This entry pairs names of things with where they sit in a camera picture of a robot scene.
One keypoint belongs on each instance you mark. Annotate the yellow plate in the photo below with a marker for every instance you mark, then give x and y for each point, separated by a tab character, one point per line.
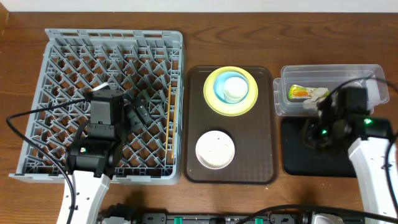
230	109

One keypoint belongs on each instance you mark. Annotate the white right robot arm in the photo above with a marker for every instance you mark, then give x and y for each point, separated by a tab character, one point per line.
369	144

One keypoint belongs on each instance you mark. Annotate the yellow green snack wrapper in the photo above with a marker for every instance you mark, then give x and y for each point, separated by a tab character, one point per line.
300	92

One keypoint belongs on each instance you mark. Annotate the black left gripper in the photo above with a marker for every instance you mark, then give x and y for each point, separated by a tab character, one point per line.
135	121

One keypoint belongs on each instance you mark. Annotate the white cup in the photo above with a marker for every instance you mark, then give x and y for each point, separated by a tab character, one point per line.
235	89

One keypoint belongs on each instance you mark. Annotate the left wooden chopstick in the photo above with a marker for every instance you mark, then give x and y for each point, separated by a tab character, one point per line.
168	119

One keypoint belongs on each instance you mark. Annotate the clear plastic bin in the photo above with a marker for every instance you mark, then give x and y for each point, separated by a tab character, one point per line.
329	77

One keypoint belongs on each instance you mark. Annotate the right wooden chopstick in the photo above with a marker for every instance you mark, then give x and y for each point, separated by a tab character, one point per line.
174	124

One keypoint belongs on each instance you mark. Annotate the white rice bowl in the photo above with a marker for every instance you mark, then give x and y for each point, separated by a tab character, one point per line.
215	150

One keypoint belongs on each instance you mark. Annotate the grey plastic dish rack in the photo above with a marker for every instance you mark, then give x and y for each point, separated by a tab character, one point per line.
139	63

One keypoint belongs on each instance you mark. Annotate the light blue bowl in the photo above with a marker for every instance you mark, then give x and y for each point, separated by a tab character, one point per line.
219	84

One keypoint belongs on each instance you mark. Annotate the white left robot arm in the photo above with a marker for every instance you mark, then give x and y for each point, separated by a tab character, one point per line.
82	204

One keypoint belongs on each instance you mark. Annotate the black tray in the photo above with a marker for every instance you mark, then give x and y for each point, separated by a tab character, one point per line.
302	160

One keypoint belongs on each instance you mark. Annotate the wooden chopstick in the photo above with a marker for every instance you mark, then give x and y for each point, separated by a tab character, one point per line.
174	124
168	119

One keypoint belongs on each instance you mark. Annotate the brown serving tray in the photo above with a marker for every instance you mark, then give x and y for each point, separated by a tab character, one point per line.
253	133

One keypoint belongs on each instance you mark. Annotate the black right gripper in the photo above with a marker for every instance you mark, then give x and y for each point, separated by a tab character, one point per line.
308	136

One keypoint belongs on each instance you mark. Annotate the white tissue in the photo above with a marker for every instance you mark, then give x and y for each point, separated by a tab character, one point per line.
316	96

